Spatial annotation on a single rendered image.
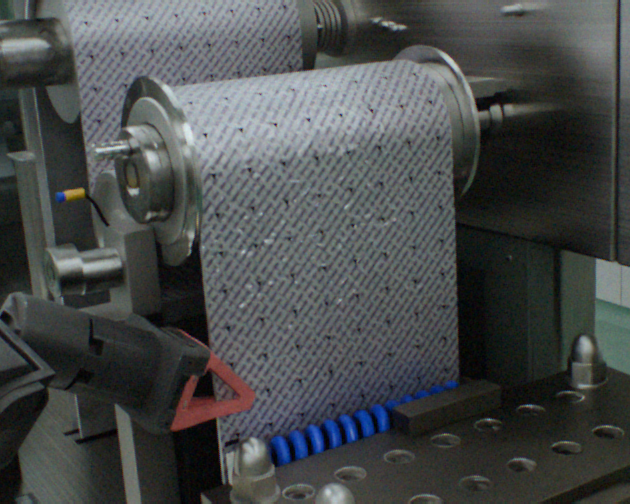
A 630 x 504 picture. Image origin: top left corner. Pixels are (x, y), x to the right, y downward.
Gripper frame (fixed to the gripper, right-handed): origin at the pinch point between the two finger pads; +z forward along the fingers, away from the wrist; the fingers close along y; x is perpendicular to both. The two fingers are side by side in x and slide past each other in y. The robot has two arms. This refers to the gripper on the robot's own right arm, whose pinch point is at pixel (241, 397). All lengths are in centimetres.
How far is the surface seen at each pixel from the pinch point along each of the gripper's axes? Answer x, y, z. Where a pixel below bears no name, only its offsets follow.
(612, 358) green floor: 18, -174, 254
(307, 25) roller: 34.1, -24.1, 6.8
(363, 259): 13.5, 0.3, 6.0
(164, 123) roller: 17.4, -2.9, -13.0
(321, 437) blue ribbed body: -0.8, 3.3, 6.2
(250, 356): 3.3, 0.3, -0.7
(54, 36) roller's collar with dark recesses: 22.8, -28.3, -15.4
